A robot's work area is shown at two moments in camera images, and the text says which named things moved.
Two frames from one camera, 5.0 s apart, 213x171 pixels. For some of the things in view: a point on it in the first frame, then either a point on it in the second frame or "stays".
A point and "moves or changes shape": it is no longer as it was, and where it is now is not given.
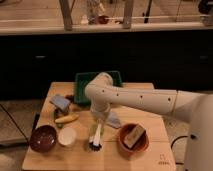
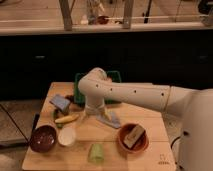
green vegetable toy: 58,125 stays
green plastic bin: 81,79 stays
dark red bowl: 43,138 stays
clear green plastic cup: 96,133 -> 95,153
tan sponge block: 133,136 stays
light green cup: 96,145 moves or changes shape
